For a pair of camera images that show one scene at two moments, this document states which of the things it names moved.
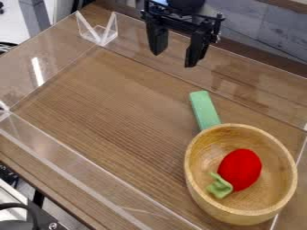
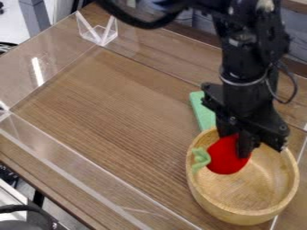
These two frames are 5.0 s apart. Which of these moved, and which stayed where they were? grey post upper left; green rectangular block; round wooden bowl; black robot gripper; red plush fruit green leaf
Moved: black robot gripper; red plush fruit green leaf
Stayed: green rectangular block; grey post upper left; round wooden bowl
